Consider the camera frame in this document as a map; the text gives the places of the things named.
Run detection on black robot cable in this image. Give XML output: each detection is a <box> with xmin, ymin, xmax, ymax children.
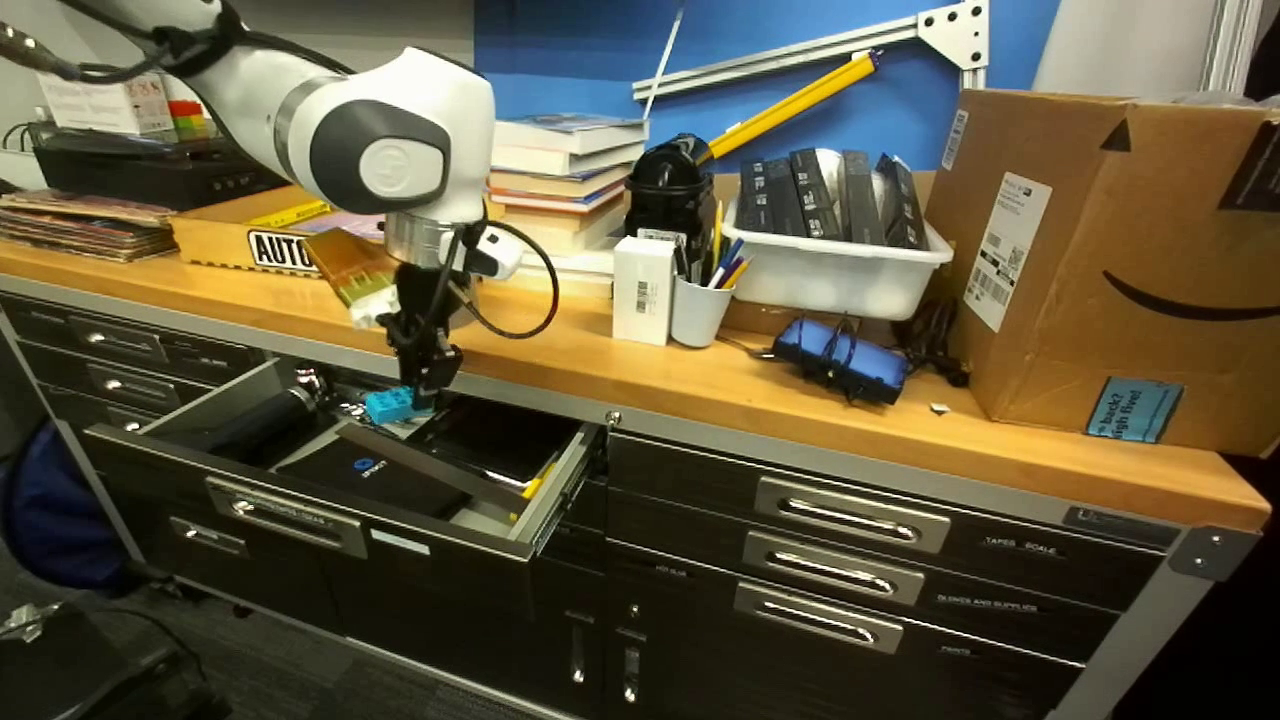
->
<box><xmin>450</xmin><ymin>214</ymin><xmax>565</xmax><ymax>342</ymax></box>

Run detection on large cardboard box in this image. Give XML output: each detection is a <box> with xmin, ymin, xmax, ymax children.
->
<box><xmin>924</xmin><ymin>82</ymin><xmax>1280</xmax><ymax>459</ymax></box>

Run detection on dark flat bar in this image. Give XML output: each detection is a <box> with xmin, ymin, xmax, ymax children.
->
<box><xmin>332</xmin><ymin>416</ymin><xmax>531</xmax><ymax>514</ymax></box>

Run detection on aluminium bracket rail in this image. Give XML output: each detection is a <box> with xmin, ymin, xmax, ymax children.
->
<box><xmin>628</xmin><ymin>0</ymin><xmax>997</xmax><ymax>103</ymax></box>

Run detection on white pen cup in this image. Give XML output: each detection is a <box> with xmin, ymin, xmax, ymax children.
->
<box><xmin>669</xmin><ymin>273</ymin><xmax>735</xmax><ymax>351</ymax></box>

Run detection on black closed drawer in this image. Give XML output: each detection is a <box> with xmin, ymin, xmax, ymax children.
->
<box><xmin>0</xmin><ymin>296</ymin><xmax>265</xmax><ymax>392</ymax></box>
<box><xmin>604</xmin><ymin>432</ymin><xmax>1182</xmax><ymax>615</ymax></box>
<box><xmin>578</xmin><ymin>556</ymin><xmax>1088</xmax><ymax>720</ymax></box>
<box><xmin>14</xmin><ymin>338</ymin><xmax>223</xmax><ymax>416</ymax></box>
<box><xmin>596</xmin><ymin>492</ymin><xmax>1128</xmax><ymax>669</ymax></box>

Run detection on pile of dark magazines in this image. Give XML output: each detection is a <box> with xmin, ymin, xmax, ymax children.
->
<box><xmin>0</xmin><ymin>188</ymin><xmax>179</xmax><ymax>266</ymax></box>

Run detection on yellow cardboard box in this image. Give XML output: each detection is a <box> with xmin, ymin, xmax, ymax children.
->
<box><xmin>166</xmin><ymin>183</ymin><xmax>402</xmax><ymax>317</ymax></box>

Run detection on small white box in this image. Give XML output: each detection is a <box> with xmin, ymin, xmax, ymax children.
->
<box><xmin>608</xmin><ymin>231</ymin><xmax>678</xmax><ymax>348</ymax></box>

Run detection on giant yellow pencil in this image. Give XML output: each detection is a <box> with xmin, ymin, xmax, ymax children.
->
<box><xmin>700</xmin><ymin>48</ymin><xmax>887</xmax><ymax>163</ymax></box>

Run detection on white paper sheets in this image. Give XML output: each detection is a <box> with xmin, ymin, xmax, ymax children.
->
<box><xmin>37</xmin><ymin>68</ymin><xmax>179</xmax><ymax>141</ymax></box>

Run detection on blue lego brick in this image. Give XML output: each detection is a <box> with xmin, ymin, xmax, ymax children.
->
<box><xmin>360</xmin><ymin>384</ymin><xmax>421</xmax><ymax>432</ymax></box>

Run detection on black electronic device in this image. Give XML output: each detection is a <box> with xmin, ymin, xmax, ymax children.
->
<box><xmin>30</xmin><ymin>127</ymin><xmax>287</xmax><ymax>214</ymax></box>

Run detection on black bag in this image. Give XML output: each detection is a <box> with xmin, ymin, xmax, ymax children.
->
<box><xmin>623</xmin><ymin>130</ymin><xmax>720</xmax><ymax>250</ymax></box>

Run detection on stack of books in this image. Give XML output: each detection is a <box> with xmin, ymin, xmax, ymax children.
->
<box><xmin>481</xmin><ymin>112</ymin><xmax>653</xmax><ymax>284</ymax></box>

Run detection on white plastic bin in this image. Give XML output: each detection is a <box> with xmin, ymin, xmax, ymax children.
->
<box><xmin>722</xmin><ymin>210</ymin><xmax>959</xmax><ymax>325</ymax></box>

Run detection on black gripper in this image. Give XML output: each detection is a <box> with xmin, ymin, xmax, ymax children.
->
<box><xmin>382</xmin><ymin>250</ymin><xmax>473</xmax><ymax>405</ymax></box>

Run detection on open grey drawer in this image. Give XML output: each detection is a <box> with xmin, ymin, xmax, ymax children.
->
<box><xmin>78</xmin><ymin>351</ymin><xmax>604</xmax><ymax>569</ymax></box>

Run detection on blue chair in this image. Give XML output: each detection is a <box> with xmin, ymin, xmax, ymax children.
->
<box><xmin>0</xmin><ymin>418</ymin><xmax>142</xmax><ymax>599</ymax></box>

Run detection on black cables bundle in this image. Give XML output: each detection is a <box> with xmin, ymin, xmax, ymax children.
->
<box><xmin>890</xmin><ymin>284</ymin><xmax>980</xmax><ymax>392</ymax></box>

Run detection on black box with blue logo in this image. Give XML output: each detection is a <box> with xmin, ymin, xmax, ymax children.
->
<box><xmin>271</xmin><ymin>437</ymin><xmax>473</xmax><ymax>528</ymax></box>

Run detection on black flashlight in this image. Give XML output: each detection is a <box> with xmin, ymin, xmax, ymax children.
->
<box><xmin>211</xmin><ymin>369</ymin><xmax>332</xmax><ymax>467</ymax></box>

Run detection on blue pen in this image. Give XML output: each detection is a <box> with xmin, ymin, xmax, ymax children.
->
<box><xmin>716</xmin><ymin>234</ymin><xmax>751</xmax><ymax>290</ymax></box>

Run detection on black tray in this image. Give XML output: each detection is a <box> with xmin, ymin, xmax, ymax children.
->
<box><xmin>870</xmin><ymin>149</ymin><xmax>931</xmax><ymax>250</ymax></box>
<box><xmin>733</xmin><ymin>156</ymin><xmax>807</xmax><ymax>238</ymax></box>
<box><xmin>786</xmin><ymin>143</ymin><xmax>852</xmax><ymax>245</ymax></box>

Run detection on blue pouch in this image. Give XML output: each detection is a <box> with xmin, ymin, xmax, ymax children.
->
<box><xmin>769</xmin><ymin>317</ymin><xmax>915</xmax><ymax>409</ymax></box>

